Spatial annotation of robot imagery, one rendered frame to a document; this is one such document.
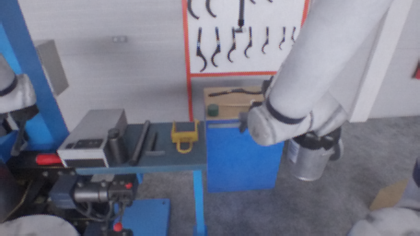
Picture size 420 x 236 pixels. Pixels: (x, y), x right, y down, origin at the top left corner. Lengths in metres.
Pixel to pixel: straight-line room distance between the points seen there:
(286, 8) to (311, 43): 2.50
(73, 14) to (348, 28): 2.87
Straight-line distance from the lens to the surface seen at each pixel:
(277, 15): 2.80
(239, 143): 1.94
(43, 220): 0.38
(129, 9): 2.75
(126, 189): 1.20
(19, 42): 1.45
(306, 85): 0.37
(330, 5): 0.32
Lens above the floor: 1.90
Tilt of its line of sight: 30 degrees down
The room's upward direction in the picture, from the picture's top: 1 degrees counter-clockwise
